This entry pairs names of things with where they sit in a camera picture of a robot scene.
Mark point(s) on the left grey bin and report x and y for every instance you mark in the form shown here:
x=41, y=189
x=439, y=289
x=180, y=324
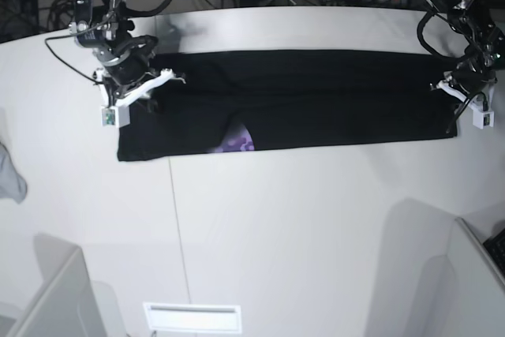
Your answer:
x=64, y=305

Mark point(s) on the dark navy T-shirt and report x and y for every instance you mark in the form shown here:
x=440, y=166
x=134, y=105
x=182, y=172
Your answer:
x=290, y=99

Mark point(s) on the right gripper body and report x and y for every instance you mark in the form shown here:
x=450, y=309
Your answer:
x=128, y=64

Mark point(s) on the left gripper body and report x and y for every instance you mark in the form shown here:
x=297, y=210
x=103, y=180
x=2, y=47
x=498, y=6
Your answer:
x=468, y=76

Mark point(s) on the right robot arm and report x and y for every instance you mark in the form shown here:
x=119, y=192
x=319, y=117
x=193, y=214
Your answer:
x=98, y=23

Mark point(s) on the black keyboard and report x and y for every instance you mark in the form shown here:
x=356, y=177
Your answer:
x=495, y=247

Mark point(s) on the grey cloth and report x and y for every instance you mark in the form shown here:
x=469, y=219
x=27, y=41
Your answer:
x=12, y=185

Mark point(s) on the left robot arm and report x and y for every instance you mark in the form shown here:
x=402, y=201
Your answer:
x=484, y=55

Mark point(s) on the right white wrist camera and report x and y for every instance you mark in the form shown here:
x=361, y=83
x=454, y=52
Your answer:
x=117, y=117

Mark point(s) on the grey bin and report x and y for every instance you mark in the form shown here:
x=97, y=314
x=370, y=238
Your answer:
x=461, y=292
x=64, y=305

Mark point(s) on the right grey bin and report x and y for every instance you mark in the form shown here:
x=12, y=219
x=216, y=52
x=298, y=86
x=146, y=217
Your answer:
x=461, y=292

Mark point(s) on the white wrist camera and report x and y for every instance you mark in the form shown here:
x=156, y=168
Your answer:
x=117, y=117
x=483, y=115

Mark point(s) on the white slotted tray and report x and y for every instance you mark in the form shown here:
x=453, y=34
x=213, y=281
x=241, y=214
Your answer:
x=196, y=319

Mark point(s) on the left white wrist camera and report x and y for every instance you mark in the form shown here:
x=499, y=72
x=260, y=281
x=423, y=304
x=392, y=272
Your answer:
x=483, y=115

